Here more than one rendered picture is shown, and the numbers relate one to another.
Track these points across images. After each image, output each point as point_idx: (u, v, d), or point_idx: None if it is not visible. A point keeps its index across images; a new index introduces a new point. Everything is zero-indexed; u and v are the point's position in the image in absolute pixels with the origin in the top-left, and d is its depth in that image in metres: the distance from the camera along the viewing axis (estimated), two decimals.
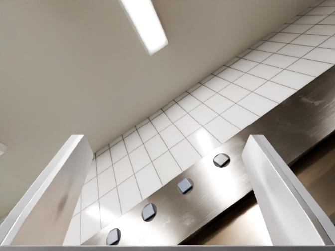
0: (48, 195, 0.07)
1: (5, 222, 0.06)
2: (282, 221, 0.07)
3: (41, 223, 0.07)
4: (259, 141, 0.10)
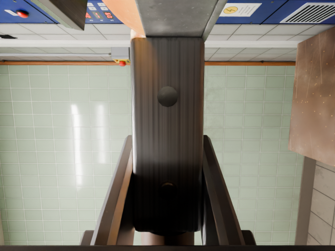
0: (128, 195, 0.07)
1: (102, 222, 0.06)
2: (205, 221, 0.07)
3: (126, 223, 0.07)
4: None
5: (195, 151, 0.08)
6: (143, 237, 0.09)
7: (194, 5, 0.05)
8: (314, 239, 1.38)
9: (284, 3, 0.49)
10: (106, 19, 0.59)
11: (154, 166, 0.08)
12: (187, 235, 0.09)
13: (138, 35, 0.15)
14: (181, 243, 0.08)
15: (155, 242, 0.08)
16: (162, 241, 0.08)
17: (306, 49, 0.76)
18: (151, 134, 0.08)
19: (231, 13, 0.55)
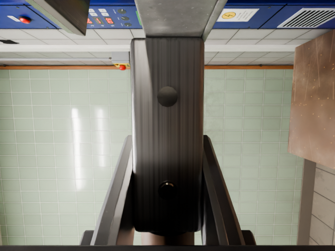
0: (128, 195, 0.07)
1: (102, 222, 0.06)
2: (205, 221, 0.07)
3: (126, 223, 0.07)
4: None
5: (195, 151, 0.08)
6: (143, 238, 0.09)
7: (194, 5, 0.05)
8: (316, 243, 1.37)
9: (281, 9, 0.51)
10: (106, 25, 0.60)
11: (154, 166, 0.08)
12: (187, 235, 0.09)
13: None
14: (181, 243, 0.08)
15: (155, 242, 0.08)
16: (162, 241, 0.08)
17: (304, 53, 0.77)
18: (151, 134, 0.08)
19: (229, 18, 0.56)
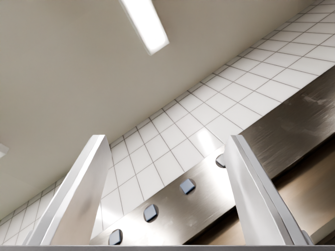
0: (78, 195, 0.07)
1: (41, 222, 0.06)
2: (253, 221, 0.07)
3: (73, 223, 0.07)
4: (237, 141, 0.10)
5: None
6: None
7: None
8: None
9: None
10: None
11: None
12: None
13: None
14: None
15: None
16: None
17: None
18: None
19: None
